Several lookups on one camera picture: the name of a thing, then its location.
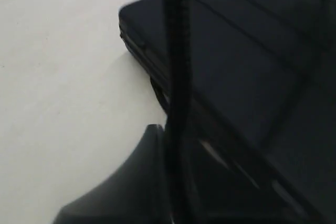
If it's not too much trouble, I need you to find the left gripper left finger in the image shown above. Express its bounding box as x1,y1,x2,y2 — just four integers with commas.
54,124,171,223

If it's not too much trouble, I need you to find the black plastic carry case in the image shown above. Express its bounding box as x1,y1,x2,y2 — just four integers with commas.
119,0,335,223

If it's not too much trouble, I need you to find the black braided rope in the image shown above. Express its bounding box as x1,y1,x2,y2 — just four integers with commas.
159,0,195,224

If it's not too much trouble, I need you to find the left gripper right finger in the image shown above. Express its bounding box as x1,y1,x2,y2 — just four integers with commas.
183,140,315,223

